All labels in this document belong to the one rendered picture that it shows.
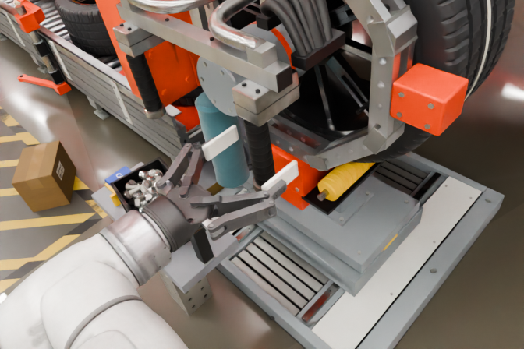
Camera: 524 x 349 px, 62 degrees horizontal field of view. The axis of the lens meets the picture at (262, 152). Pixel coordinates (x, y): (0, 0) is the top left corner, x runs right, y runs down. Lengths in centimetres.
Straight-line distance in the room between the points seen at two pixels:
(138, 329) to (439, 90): 53
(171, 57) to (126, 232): 83
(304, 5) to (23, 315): 51
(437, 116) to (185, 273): 64
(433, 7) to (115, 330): 61
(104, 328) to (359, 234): 94
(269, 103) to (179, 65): 77
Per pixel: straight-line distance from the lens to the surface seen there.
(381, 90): 75
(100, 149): 221
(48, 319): 56
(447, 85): 73
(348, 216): 135
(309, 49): 62
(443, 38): 75
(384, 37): 69
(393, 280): 142
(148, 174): 111
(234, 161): 106
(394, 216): 138
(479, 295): 154
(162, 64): 133
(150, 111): 95
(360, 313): 136
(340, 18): 88
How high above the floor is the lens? 129
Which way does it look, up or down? 42 degrees down
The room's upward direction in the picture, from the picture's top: 10 degrees counter-clockwise
